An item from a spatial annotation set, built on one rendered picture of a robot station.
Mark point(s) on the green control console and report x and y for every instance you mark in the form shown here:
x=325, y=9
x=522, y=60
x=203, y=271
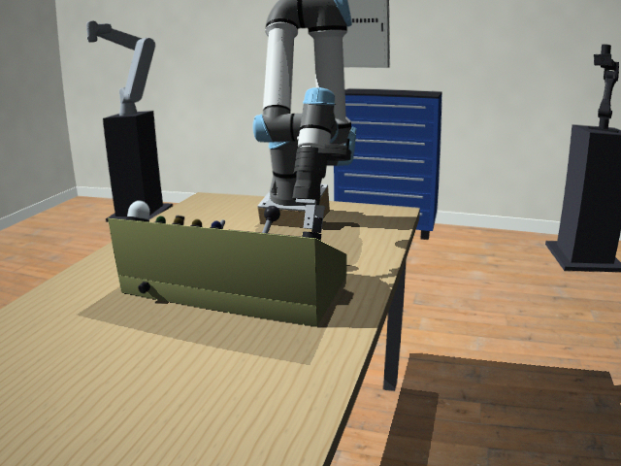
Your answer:
x=279, y=277

